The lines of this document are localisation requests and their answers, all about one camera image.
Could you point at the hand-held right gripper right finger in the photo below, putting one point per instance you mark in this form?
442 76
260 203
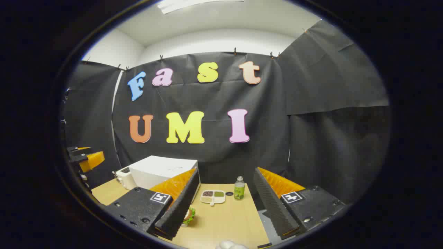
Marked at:
273 204

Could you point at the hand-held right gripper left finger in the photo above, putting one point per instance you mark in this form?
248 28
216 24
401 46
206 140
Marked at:
180 204

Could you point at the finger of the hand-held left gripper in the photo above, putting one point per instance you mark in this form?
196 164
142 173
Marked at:
91 159

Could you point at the lettuce sandwich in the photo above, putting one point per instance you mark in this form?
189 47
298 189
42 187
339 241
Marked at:
190 213

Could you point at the white microwave oven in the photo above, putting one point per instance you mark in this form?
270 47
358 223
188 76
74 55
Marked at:
155 171

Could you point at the divided white bean dish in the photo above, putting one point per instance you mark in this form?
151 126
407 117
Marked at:
213 196

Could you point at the green drink bottle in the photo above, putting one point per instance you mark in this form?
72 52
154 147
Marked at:
239 192

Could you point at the white toaster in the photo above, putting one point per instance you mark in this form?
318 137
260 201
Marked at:
125 178

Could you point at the ceiling light panel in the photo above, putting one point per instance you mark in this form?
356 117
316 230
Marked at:
193 4

